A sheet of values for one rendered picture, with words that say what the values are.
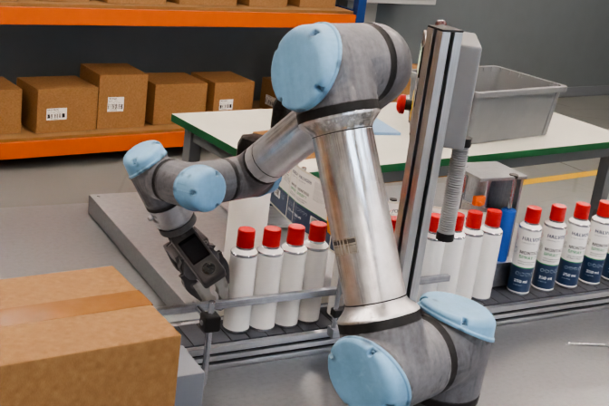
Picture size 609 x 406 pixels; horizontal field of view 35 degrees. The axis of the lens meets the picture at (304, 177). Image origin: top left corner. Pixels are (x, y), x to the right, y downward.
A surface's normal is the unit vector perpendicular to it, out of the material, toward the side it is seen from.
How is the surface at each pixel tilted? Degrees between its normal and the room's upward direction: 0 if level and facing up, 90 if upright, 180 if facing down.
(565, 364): 0
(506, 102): 95
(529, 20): 90
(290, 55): 83
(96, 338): 0
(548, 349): 0
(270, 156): 105
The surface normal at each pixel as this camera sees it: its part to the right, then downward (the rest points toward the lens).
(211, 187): 0.69, 0.16
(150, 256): 0.12, -0.95
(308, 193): -0.83, 0.07
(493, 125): 0.62, 0.39
